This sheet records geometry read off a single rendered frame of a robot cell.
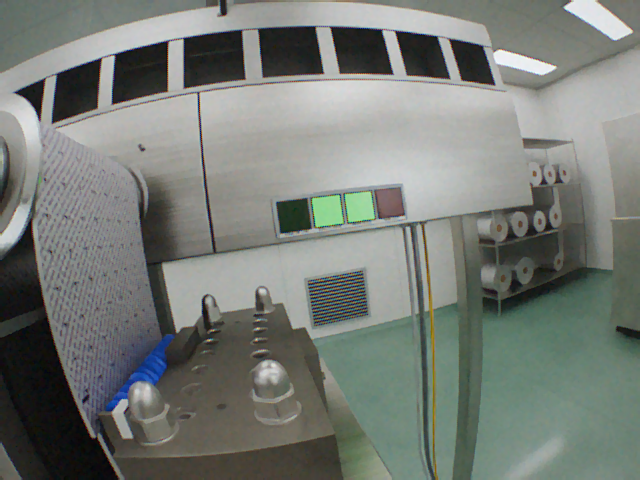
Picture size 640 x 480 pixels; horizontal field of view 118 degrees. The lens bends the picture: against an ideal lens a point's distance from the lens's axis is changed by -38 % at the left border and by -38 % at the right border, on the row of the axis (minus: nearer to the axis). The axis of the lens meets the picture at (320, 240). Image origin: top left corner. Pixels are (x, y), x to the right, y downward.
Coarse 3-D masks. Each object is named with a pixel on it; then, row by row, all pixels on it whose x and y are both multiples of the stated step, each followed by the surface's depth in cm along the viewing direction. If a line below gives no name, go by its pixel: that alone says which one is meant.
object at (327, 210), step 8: (312, 200) 53; (320, 200) 53; (328, 200) 54; (336, 200) 54; (320, 208) 53; (328, 208) 54; (336, 208) 54; (320, 216) 53; (328, 216) 54; (336, 216) 54; (320, 224) 53; (328, 224) 54
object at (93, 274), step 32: (64, 224) 20; (96, 224) 26; (128, 224) 35; (64, 256) 20; (96, 256) 26; (128, 256) 34; (64, 288) 19; (96, 288) 25; (128, 288) 32; (64, 320) 18; (96, 320) 23; (128, 320) 30; (64, 352) 17; (96, 352) 22; (128, 352) 28; (96, 384) 20; (96, 416) 19
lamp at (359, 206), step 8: (368, 192) 55; (352, 200) 54; (360, 200) 55; (368, 200) 55; (352, 208) 54; (360, 208) 55; (368, 208) 55; (352, 216) 54; (360, 216) 55; (368, 216) 55
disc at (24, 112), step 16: (0, 96) 14; (16, 96) 15; (16, 112) 15; (32, 112) 15; (32, 128) 15; (32, 144) 16; (32, 160) 16; (32, 176) 16; (32, 192) 16; (16, 208) 15; (32, 208) 16; (16, 224) 15; (0, 240) 15; (16, 240) 16; (0, 256) 15
